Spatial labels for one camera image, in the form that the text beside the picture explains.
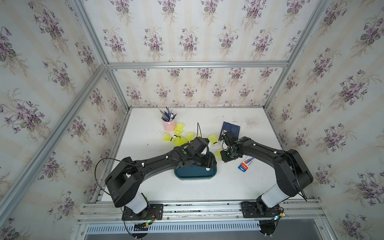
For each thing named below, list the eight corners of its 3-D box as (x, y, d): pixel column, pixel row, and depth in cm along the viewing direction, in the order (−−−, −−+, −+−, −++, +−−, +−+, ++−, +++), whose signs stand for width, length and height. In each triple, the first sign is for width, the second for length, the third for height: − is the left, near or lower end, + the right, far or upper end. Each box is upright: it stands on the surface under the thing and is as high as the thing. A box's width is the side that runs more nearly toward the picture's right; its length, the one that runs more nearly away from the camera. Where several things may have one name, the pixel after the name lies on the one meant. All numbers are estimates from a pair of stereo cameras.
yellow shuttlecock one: (173, 134, 104) (172, 131, 102) (177, 125, 110) (176, 122, 107) (180, 135, 103) (180, 133, 101) (184, 126, 109) (184, 123, 106)
